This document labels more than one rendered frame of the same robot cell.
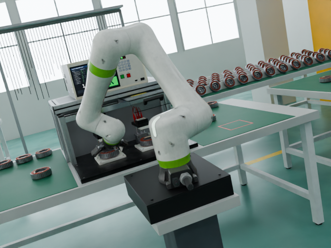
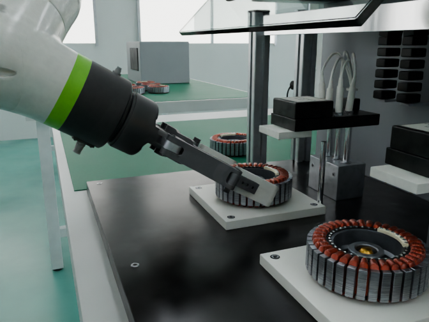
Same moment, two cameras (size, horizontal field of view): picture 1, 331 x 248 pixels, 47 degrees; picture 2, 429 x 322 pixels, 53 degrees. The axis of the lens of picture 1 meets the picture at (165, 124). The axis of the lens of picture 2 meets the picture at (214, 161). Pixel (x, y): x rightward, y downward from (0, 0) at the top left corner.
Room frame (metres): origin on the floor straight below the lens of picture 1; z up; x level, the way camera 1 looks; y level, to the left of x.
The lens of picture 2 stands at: (1.94, -0.26, 1.00)
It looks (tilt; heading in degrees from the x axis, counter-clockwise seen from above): 15 degrees down; 87
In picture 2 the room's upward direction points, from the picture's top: straight up
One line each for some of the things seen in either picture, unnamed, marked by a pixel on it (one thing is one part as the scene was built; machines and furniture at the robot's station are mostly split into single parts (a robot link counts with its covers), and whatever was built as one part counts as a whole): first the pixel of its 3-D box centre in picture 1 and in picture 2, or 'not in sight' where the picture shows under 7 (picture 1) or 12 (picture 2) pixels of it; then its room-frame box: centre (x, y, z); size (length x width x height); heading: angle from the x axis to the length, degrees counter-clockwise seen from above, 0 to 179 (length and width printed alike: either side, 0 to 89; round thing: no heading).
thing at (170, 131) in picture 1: (171, 136); not in sight; (1.37, -0.01, 0.99); 0.16 x 0.13 x 0.19; 132
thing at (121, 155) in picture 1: (110, 157); (253, 199); (2.03, 0.34, 0.78); 0.15 x 0.15 x 0.01; 18
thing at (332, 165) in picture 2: not in sight; (335, 175); (2.17, 0.39, 0.80); 0.08 x 0.05 x 0.06; 108
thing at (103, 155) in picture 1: (109, 152); (253, 183); (2.03, 0.34, 0.80); 0.11 x 0.11 x 0.04
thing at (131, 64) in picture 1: (102, 73); not in sight; (2.38, 0.31, 1.22); 0.44 x 0.39 x 0.20; 108
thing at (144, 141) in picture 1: (149, 140); (365, 256); (2.11, 0.11, 0.80); 0.11 x 0.11 x 0.04
